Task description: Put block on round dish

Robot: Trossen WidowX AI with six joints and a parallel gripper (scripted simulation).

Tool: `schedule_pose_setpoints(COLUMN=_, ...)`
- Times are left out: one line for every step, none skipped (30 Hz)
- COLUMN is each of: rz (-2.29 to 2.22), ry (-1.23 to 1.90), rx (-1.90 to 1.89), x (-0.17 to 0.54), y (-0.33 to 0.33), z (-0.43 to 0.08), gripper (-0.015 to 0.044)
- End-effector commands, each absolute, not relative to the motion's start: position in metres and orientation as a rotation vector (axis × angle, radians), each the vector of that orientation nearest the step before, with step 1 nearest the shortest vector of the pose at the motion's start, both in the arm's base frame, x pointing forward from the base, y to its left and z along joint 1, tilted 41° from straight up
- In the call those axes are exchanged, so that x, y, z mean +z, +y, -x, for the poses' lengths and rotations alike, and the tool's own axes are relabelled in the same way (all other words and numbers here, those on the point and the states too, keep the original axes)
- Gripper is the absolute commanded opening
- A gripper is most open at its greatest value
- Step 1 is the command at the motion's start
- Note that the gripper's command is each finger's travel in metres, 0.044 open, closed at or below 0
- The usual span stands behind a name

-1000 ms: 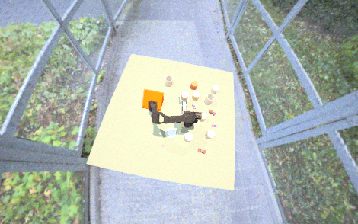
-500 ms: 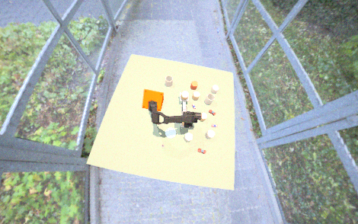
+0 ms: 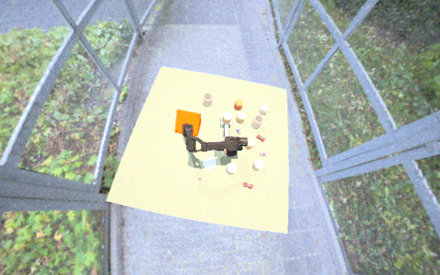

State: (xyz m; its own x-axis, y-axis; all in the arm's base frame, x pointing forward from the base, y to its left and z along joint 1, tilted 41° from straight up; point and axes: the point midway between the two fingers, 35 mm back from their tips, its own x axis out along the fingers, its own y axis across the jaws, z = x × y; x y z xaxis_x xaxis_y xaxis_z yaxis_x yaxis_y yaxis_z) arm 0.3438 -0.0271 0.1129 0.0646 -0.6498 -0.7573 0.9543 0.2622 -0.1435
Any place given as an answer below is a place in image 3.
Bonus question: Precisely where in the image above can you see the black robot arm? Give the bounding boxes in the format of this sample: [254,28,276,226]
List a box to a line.
[182,123,248,157]

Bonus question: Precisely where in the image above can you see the orange cylinder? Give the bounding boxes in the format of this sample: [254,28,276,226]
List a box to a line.
[234,99,243,110]

